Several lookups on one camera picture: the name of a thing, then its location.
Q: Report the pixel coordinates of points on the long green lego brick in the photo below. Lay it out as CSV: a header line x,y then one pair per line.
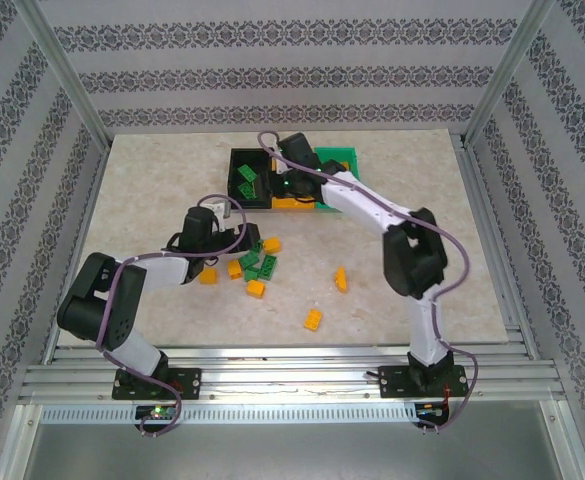
x,y
268,265

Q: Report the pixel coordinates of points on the long yellow lego brick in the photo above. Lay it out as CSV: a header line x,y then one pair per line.
x,y
341,280

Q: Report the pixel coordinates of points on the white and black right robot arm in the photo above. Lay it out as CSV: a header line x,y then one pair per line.
x,y
357,205

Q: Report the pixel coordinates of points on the yellow plastic bin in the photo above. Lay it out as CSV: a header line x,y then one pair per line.
x,y
292,203

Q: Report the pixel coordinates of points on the black plastic bin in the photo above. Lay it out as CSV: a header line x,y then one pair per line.
x,y
237,200

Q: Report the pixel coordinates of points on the green plastic bin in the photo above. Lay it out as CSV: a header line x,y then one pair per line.
x,y
339,150

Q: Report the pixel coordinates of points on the small circuit board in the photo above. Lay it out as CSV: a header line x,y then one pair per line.
x,y
429,411
158,413

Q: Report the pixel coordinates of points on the grey metal shelf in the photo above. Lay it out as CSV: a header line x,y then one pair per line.
x,y
292,450

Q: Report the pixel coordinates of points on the aluminium side rail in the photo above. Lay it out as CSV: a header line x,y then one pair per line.
x,y
84,220
492,225

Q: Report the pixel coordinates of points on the aluminium mounting rail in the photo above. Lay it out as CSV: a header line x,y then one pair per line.
x,y
292,375

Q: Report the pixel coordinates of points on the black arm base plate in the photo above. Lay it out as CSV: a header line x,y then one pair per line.
x,y
394,382
189,382

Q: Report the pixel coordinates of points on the aluminium frame post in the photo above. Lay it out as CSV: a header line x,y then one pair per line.
x,y
62,70
512,70

